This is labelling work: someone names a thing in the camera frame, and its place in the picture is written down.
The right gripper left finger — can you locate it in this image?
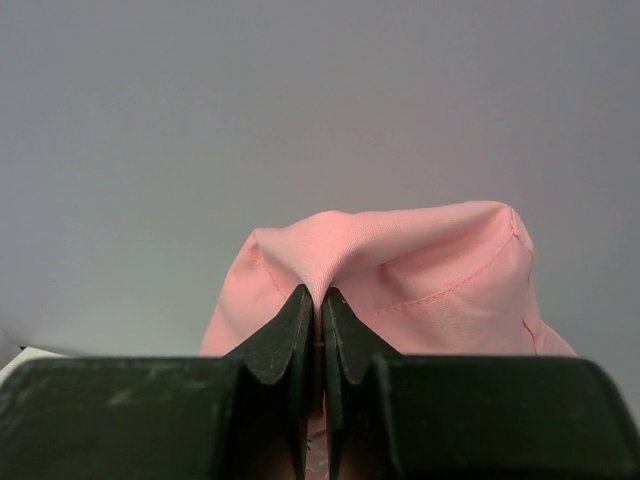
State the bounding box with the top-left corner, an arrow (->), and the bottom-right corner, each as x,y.
1,286 -> 313,479

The pink bucket hat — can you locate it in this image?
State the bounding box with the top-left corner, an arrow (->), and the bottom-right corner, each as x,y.
201,201 -> 572,356

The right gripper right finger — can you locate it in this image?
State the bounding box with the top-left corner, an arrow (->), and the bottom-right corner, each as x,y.
321,288 -> 639,479

